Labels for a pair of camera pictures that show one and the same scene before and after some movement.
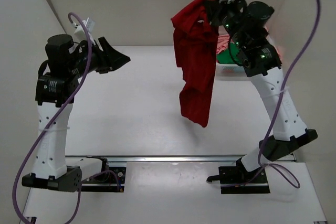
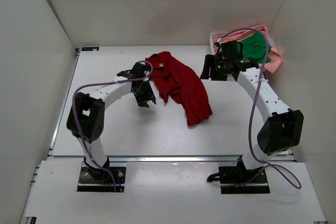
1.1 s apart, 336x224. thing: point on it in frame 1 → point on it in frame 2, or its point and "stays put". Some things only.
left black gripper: [113, 56] → [142, 100]
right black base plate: [237, 180] stays put
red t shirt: [196, 41] → [172, 78]
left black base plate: [111, 180] stays put
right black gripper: [215, 9] → [214, 77]
